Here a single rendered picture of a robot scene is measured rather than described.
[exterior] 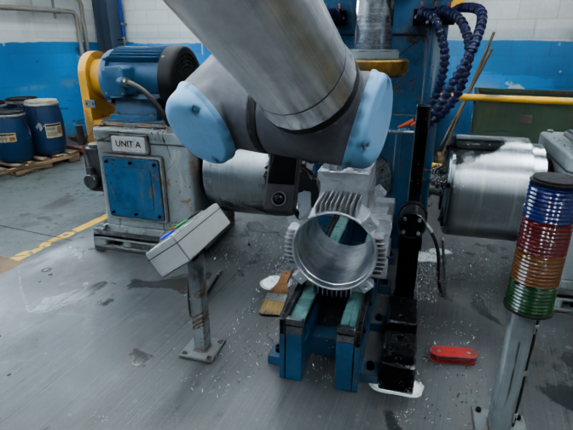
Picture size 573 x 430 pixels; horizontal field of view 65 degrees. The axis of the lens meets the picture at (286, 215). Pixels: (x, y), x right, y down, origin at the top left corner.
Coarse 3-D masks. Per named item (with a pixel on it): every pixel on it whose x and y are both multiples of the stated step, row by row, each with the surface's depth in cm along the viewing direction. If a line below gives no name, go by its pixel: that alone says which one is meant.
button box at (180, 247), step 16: (208, 208) 84; (192, 224) 78; (208, 224) 82; (224, 224) 86; (176, 240) 72; (192, 240) 76; (208, 240) 79; (160, 256) 74; (176, 256) 73; (192, 256) 74; (160, 272) 75
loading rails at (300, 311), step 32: (352, 224) 134; (320, 288) 91; (384, 288) 110; (288, 320) 78; (320, 320) 95; (352, 320) 79; (384, 320) 96; (288, 352) 80; (320, 352) 88; (352, 352) 76; (352, 384) 79
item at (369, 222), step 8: (376, 192) 95; (384, 192) 94; (368, 216) 79; (368, 224) 79; (376, 224) 78; (296, 272) 86; (304, 280) 86; (368, 280) 83; (360, 288) 84; (368, 288) 83
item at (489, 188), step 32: (448, 160) 111; (480, 160) 101; (512, 160) 99; (544, 160) 99; (448, 192) 104; (480, 192) 100; (512, 192) 98; (448, 224) 106; (480, 224) 103; (512, 224) 101
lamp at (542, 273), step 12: (516, 252) 61; (516, 264) 60; (528, 264) 59; (540, 264) 58; (552, 264) 57; (516, 276) 61; (528, 276) 59; (540, 276) 58; (552, 276) 58; (540, 288) 59
